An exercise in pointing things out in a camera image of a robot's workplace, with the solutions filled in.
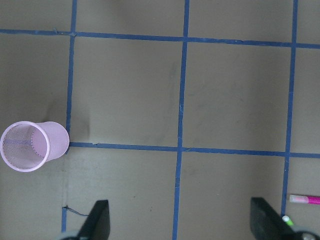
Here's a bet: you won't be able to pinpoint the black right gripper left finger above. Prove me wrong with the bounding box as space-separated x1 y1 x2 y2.
77 199 111 240

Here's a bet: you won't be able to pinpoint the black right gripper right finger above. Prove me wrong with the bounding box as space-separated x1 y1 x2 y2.
250 197 304 240

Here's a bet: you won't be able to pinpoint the pink highlighter pen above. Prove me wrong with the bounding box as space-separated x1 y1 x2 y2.
289 194 320 205

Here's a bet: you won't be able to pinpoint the pink mesh pen cup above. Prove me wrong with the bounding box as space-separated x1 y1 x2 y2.
0 121 70 173

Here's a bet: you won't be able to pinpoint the green highlighter pen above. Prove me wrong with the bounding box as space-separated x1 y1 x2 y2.
282 215 295 227

